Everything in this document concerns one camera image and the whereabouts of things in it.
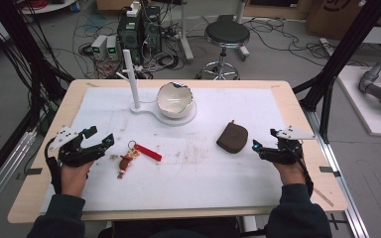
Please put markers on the white power strip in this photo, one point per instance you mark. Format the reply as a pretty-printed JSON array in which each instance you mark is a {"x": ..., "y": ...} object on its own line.
[{"x": 134, "y": 9}]

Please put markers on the person's left hand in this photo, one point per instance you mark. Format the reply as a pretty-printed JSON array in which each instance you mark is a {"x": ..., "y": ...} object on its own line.
[{"x": 74, "y": 178}]

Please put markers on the black round stool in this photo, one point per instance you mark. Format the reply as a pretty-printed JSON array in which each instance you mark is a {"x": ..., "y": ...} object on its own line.
[{"x": 227, "y": 33}]

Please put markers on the person's dark clothed lap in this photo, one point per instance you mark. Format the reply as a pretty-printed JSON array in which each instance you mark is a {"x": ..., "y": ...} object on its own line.
[{"x": 175, "y": 228}]

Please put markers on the person's right hand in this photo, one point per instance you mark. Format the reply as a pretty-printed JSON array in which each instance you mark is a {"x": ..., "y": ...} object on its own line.
[{"x": 289, "y": 173}]

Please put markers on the white platform board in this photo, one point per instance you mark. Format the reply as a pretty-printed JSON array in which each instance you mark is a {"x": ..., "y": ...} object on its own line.
[{"x": 360, "y": 109}]

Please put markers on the black computer tower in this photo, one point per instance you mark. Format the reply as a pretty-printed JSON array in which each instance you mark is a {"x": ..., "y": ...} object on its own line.
[
  {"x": 153, "y": 29},
  {"x": 130, "y": 38}
]

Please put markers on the black metal frame stand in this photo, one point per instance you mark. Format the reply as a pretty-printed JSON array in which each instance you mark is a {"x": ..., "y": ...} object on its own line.
[
  {"x": 340, "y": 56},
  {"x": 20, "y": 49}
]

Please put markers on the grey bench power supply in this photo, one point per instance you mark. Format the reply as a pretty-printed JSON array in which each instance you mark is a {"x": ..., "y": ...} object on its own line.
[
  {"x": 111, "y": 48},
  {"x": 98, "y": 47}
]

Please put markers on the brown zip pouch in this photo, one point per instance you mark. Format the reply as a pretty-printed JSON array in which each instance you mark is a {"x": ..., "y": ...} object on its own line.
[{"x": 233, "y": 138}]

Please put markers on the aluminium rail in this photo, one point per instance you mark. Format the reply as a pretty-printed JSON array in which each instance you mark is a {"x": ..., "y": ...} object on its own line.
[
  {"x": 3, "y": 178},
  {"x": 340, "y": 185}
]

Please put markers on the brown cardboard box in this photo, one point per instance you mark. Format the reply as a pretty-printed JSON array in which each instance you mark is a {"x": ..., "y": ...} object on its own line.
[{"x": 330, "y": 16}]

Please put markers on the grey tape piece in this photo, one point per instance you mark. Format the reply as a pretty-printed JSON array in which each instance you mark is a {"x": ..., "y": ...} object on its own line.
[
  {"x": 33, "y": 171},
  {"x": 329, "y": 170}
]

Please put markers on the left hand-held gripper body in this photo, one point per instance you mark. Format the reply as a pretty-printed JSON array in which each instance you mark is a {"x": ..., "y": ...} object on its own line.
[{"x": 71, "y": 152}]

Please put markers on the white metal stand leg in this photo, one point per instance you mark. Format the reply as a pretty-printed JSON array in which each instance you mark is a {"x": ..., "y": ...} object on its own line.
[
  {"x": 243, "y": 33},
  {"x": 186, "y": 33}
]

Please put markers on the white table mat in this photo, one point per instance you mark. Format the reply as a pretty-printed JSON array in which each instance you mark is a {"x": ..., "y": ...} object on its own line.
[{"x": 195, "y": 185}]

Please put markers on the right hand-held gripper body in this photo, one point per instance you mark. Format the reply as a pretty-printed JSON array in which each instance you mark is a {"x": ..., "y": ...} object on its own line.
[{"x": 286, "y": 150}]

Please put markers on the white eggshell-shaped bowl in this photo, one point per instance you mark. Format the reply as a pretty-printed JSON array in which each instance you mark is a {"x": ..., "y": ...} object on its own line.
[{"x": 174, "y": 100}]

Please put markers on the white pole stand with base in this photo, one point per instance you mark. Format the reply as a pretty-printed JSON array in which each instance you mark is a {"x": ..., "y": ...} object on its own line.
[{"x": 131, "y": 76}]

